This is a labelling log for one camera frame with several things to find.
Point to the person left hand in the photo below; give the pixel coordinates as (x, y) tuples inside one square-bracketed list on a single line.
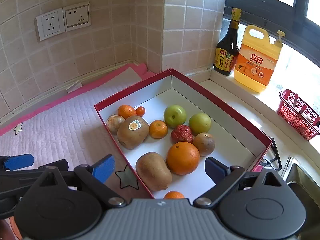
[(5, 231)]

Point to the large orange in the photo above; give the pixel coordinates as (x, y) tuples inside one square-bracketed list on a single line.
[(183, 158)]

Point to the small red cherry tomato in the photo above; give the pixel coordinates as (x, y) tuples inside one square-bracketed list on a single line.
[(140, 111)]

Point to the mandarin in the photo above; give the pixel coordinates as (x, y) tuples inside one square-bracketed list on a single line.
[(174, 195), (158, 129), (126, 111)]

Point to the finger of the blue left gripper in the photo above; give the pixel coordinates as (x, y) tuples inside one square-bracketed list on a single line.
[(12, 163)]

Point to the brown kiwi with sticker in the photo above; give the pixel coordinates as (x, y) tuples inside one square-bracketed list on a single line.
[(132, 132)]

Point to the white quilted mat pink border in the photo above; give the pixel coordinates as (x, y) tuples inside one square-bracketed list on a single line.
[(69, 128)]

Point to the red gift box white inside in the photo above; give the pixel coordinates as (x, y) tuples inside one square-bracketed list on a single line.
[(237, 141)]

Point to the black wire stand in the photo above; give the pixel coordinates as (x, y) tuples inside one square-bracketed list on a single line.
[(272, 158)]

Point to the white double wall socket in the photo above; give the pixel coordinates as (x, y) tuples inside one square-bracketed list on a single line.
[(63, 19)]

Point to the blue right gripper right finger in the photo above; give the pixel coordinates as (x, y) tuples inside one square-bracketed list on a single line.
[(225, 179)]

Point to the large brown kiwi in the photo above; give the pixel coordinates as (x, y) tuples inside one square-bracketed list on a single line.
[(153, 171)]

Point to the white paper slip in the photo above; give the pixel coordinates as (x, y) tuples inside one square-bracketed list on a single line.
[(74, 86)]

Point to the black window frame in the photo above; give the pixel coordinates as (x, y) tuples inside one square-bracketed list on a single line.
[(299, 19)]

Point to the steel sink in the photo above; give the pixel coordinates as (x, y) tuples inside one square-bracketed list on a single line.
[(307, 190)]

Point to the dark soy sauce bottle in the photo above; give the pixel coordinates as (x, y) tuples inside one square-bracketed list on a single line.
[(227, 50)]

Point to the brownish passion fruit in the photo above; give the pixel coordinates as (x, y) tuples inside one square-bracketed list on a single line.
[(205, 143)]

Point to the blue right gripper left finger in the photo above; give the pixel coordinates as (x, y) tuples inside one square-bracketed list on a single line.
[(91, 179)]

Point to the red strawberry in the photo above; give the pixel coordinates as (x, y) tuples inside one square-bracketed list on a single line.
[(182, 133)]

